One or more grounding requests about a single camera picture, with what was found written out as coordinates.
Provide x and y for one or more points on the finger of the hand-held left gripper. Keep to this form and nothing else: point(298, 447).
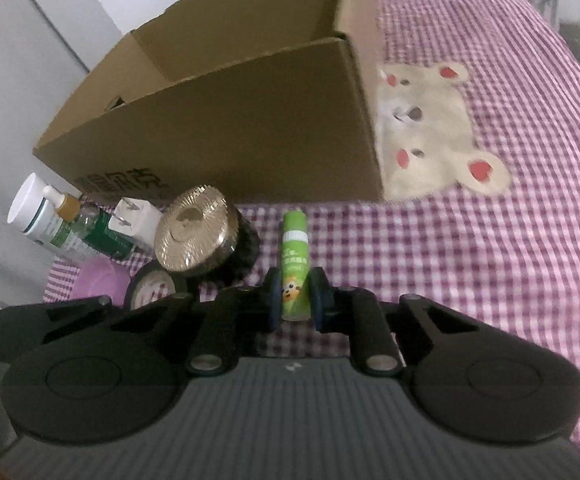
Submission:
point(35, 327)

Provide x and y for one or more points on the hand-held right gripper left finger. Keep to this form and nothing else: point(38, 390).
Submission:
point(274, 305)

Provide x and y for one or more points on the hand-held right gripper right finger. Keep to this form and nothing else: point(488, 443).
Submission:
point(317, 305)

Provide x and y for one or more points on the green glue stick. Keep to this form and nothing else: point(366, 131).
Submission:
point(294, 260)

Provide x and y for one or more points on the purple plastic lid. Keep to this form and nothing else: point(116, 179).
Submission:
point(100, 280)

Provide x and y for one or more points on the black tape roll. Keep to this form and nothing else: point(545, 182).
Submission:
point(135, 280)

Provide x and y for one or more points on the black jar with gold lid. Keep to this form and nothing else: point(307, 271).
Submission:
point(190, 230)

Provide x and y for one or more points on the white jar with green label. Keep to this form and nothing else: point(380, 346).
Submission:
point(27, 200)

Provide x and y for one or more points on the white charger plug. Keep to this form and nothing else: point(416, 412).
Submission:
point(137, 225)

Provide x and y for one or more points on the brown cardboard box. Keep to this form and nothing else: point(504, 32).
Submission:
point(245, 135)

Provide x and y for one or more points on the clear bottle with green label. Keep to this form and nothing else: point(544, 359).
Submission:
point(105, 235)

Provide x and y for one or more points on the pink checked blanket with bear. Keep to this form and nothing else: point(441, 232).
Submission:
point(469, 260)

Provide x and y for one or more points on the grey curtain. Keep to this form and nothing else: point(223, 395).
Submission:
point(0, 110)

